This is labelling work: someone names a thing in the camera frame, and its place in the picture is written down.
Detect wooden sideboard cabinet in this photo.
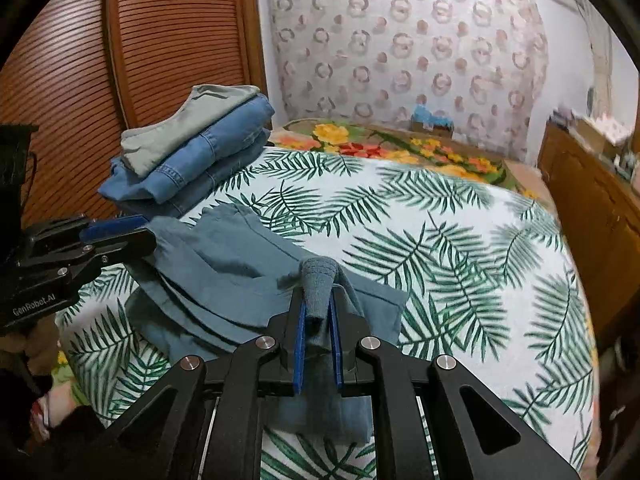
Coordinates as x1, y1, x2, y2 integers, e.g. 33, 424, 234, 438
537, 121, 640, 356

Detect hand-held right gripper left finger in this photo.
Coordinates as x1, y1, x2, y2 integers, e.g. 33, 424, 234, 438
87, 287, 307, 480

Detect palm leaf print bedsheet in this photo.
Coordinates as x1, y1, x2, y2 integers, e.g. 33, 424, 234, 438
54, 147, 603, 480

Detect light blue folded jeans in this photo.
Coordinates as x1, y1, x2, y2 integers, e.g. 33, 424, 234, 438
97, 96, 277, 206

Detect person's left hand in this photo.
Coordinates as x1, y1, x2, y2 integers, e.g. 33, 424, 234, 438
0, 317, 59, 377

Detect tied beige curtain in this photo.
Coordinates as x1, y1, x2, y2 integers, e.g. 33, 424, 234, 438
575, 0, 617, 123

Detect box with blue cloth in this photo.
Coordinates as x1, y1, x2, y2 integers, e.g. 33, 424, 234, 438
410, 102, 454, 137

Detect person's left forearm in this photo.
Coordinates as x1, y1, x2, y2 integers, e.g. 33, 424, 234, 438
0, 355, 108, 480

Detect teal pants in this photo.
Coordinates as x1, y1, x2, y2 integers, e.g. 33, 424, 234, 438
125, 202, 409, 444

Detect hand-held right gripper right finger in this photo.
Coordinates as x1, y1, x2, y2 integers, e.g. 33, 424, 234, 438
327, 285, 585, 480

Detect ring pattern curtain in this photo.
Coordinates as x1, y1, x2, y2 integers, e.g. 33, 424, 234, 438
264, 0, 551, 165

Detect grey folded pants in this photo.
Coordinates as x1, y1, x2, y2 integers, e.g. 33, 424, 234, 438
120, 85, 262, 179

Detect cardboard box with floral cloth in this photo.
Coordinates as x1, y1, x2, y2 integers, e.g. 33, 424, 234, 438
572, 114, 632, 157

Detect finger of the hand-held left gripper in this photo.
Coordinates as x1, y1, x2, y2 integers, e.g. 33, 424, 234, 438
14, 227, 157, 283
30, 214, 149, 251

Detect brown slatted wardrobe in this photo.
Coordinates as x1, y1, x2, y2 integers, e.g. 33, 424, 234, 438
0, 0, 269, 233

